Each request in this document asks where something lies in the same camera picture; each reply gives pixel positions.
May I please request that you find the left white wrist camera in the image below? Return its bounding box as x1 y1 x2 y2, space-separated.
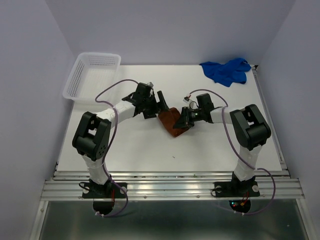
147 82 154 88

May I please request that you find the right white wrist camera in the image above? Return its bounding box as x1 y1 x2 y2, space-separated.
183 95 198 109

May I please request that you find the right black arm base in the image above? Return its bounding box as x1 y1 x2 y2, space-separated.
210 172 260 199

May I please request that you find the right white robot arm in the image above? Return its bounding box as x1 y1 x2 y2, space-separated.
173 93 271 195

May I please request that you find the aluminium rail frame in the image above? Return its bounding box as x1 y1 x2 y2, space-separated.
29 63 316 240

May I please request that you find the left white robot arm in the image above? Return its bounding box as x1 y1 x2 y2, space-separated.
72 82 169 197

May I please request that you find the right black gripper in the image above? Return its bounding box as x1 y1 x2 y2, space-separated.
173 106 204 130

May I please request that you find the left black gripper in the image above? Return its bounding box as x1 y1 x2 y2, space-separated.
142 90 170 119

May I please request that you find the blue towel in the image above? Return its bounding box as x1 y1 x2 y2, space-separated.
199 58 252 88

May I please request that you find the brown towel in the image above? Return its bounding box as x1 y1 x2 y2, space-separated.
158 107 189 138

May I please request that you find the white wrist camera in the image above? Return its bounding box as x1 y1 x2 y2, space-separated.
183 95 198 109
147 82 154 88

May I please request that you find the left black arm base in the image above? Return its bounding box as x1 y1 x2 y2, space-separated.
78 179 126 200

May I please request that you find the white plastic basket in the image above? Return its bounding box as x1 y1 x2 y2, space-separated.
62 52 121 105

